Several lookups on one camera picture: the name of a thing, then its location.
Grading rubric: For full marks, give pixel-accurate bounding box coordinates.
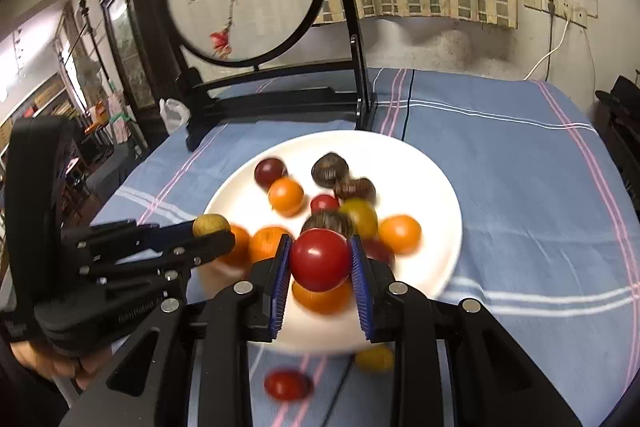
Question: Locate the white plate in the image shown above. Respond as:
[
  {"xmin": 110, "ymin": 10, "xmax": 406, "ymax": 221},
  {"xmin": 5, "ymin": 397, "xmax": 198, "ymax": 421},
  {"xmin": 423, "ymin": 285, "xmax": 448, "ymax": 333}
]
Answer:
[{"xmin": 191, "ymin": 130, "xmax": 462, "ymax": 354}]

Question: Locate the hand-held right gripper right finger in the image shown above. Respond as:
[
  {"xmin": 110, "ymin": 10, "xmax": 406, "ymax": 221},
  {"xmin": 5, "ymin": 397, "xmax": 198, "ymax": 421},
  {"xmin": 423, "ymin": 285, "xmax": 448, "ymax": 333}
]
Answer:
[{"xmin": 349, "ymin": 234, "xmax": 583, "ymax": 427}]

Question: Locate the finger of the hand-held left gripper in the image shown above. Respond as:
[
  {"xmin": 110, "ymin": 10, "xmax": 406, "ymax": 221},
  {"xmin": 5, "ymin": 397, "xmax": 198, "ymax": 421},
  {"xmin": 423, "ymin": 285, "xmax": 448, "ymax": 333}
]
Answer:
[
  {"xmin": 92, "ymin": 231, "xmax": 237, "ymax": 289},
  {"xmin": 60, "ymin": 219, "xmax": 201, "ymax": 259}
]

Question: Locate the orange-yellow cherry tomato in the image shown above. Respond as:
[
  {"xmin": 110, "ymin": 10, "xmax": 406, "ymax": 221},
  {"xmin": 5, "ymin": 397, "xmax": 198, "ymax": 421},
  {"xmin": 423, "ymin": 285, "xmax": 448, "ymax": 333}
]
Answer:
[{"xmin": 354, "ymin": 344, "xmax": 396, "ymax": 373}]

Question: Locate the blue striped tablecloth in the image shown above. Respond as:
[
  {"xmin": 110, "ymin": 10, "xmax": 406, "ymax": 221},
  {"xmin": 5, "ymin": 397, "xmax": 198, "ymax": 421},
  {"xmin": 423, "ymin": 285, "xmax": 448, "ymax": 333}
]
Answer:
[{"xmin": 92, "ymin": 67, "xmax": 640, "ymax": 427}]

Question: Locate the person's left hand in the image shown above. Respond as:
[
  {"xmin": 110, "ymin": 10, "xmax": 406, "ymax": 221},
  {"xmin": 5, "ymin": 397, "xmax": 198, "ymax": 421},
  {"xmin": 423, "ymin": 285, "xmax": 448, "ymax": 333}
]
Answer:
[{"xmin": 10, "ymin": 338, "xmax": 109, "ymax": 391}]

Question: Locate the dark wooden cabinet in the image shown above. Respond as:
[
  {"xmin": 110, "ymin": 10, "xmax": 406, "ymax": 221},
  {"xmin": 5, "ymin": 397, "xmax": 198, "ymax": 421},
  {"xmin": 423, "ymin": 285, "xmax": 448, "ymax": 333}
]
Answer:
[{"xmin": 96, "ymin": 0, "xmax": 186, "ymax": 148}]

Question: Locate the orange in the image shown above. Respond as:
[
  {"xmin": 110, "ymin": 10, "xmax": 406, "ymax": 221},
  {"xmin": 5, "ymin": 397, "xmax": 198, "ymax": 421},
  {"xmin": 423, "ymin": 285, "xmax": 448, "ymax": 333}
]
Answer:
[
  {"xmin": 248, "ymin": 227, "xmax": 293, "ymax": 264},
  {"xmin": 217, "ymin": 225, "xmax": 251, "ymax": 267},
  {"xmin": 268, "ymin": 177, "xmax": 305, "ymax": 218},
  {"xmin": 291, "ymin": 279, "xmax": 355, "ymax": 314},
  {"xmin": 378, "ymin": 215, "xmax": 422, "ymax": 256}
]

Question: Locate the person's left forearm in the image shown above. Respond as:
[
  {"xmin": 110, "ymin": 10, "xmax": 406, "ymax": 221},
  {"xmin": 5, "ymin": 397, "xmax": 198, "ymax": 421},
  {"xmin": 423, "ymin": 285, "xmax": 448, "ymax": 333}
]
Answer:
[{"xmin": 0, "ymin": 342, "xmax": 71, "ymax": 427}]

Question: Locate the dark passion fruit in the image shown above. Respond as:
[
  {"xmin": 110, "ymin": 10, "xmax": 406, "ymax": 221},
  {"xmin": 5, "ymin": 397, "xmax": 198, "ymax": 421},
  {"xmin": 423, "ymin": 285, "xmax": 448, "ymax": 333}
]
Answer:
[
  {"xmin": 301, "ymin": 212, "xmax": 356, "ymax": 238},
  {"xmin": 333, "ymin": 177, "xmax": 377, "ymax": 204},
  {"xmin": 311, "ymin": 152, "xmax": 350, "ymax": 188}
]

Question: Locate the dark red plum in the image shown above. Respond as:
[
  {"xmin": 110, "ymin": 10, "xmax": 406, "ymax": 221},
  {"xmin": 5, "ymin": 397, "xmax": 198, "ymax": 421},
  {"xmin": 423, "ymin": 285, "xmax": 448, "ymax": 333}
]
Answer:
[{"xmin": 254, "ymin": 158, "xmax": 288, "ymax": 191}]

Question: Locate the black hat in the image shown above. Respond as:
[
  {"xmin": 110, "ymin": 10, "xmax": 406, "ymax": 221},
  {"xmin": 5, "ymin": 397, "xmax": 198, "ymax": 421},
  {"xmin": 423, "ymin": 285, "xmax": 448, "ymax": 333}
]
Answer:
[{"xmin": 595, "ymin": 76, "xmax": 640, "ymax": 128}]

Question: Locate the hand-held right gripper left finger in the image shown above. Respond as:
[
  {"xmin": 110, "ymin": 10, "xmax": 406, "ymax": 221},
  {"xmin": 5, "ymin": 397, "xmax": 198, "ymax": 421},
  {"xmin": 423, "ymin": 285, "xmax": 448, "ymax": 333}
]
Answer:
[{"xmin": 60, "ymin": 234, "xmax": 293, "ymax": 427}]

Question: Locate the white power cable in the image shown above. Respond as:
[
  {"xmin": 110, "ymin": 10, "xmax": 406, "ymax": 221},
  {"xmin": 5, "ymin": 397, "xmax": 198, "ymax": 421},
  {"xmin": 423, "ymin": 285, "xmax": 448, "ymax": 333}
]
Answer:
[{"xmin": 525, "ymin": 2, "xmax": 572, "ymax": 82}]

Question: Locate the dark red cherry tomato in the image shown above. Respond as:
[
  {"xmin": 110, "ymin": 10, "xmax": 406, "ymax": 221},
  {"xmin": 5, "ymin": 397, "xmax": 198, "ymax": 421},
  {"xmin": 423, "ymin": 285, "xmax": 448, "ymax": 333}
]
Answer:
[{"xmin": 362, "ymin": 238, "xmax": 396, "ymax": 269}]

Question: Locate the white plastic bag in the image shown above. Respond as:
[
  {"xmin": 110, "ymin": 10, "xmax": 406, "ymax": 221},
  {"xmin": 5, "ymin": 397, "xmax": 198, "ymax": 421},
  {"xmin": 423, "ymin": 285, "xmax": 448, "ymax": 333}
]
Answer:
[{"xmin": 159, "ymin": 98, "xmax": 191, "ymax": 135}]

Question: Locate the yellow cherry tomato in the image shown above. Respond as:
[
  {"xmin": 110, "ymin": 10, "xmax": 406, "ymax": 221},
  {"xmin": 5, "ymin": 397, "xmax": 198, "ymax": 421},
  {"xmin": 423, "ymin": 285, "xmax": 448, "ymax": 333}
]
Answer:
[
  {"xmin": 192, "ymin": 214, "xmax": 232, "ymax": 238},
  {"xmin": 339, "ymin": 198, "xmax": 379, "ymax": 240}
]

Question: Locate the round embroidered table screen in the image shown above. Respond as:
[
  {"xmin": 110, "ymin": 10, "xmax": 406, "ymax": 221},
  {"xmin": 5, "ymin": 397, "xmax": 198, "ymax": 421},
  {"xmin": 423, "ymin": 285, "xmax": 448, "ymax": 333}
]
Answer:
[{"xmin": 145, "ymin": 0, "xmax": 378, "ymax": 152}]

